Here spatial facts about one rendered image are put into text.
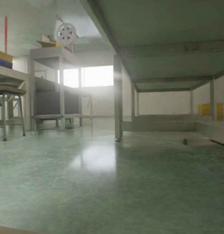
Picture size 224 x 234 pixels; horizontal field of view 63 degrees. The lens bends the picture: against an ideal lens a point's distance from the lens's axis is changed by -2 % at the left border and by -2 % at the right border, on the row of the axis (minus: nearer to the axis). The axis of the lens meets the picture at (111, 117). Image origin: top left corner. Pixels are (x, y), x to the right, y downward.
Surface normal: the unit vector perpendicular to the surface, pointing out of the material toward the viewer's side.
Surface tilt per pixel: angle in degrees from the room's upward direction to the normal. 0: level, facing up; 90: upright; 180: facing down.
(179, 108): 90
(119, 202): 0
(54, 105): 90
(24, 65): 90
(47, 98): 90
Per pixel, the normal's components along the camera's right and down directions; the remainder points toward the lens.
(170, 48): -0.19, 0.03
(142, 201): -0.02, -1.00
